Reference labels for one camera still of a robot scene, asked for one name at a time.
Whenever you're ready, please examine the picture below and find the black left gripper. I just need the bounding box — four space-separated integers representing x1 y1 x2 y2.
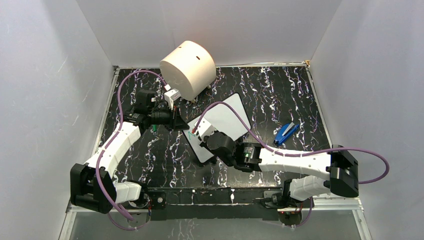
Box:
149 103 190 133

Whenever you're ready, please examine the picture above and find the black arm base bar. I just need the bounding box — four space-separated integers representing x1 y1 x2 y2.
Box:
117 187 302 223

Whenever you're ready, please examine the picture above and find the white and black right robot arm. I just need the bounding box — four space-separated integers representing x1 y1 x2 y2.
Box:
197 131 359 209

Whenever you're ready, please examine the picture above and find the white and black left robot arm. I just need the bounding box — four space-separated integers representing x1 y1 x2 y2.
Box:
70 89 189 214

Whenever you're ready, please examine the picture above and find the cream cylindrical container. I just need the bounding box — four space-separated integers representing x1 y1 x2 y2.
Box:
159 40 217 101

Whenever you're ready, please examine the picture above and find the blue stapler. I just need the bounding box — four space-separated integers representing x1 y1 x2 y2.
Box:
273 122 300 147

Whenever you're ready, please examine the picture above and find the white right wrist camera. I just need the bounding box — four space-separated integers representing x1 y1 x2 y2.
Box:
190 118 217 142

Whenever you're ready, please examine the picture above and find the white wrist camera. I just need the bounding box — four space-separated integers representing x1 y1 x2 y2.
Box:
190 118 217 142
164 84 181 110

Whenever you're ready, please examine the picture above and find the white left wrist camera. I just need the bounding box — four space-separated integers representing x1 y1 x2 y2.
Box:
164 84 181 110

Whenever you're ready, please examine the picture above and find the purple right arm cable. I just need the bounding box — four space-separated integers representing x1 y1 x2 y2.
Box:
192 101 390 228

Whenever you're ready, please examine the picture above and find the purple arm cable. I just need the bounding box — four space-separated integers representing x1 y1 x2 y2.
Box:
192 101 390 228
95 69 170 231

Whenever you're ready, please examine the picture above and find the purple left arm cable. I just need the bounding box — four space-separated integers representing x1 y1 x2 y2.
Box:
95 69 170 231

